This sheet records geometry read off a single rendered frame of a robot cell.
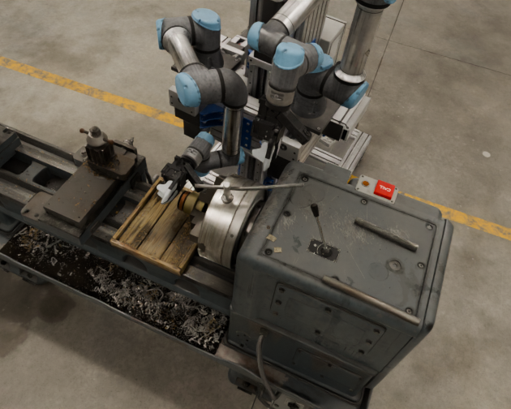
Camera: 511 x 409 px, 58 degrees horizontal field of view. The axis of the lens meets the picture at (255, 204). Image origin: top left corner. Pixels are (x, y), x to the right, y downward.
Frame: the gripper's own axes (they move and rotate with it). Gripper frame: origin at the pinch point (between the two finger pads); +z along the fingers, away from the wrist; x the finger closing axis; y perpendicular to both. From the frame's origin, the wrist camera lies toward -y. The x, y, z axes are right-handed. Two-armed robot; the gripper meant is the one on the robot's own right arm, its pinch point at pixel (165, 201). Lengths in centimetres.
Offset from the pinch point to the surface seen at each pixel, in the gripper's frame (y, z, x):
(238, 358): -44, 22, -52
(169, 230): -0.4, 0.2, -19.1
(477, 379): -159, -41, -105
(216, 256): -27.1, 11.9, 1.6
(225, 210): -24.8, 2.7, 15.2
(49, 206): 40.9, 16.1, -11.2
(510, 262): -168, -126, -107
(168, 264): -8.8, 14.3, -16.5
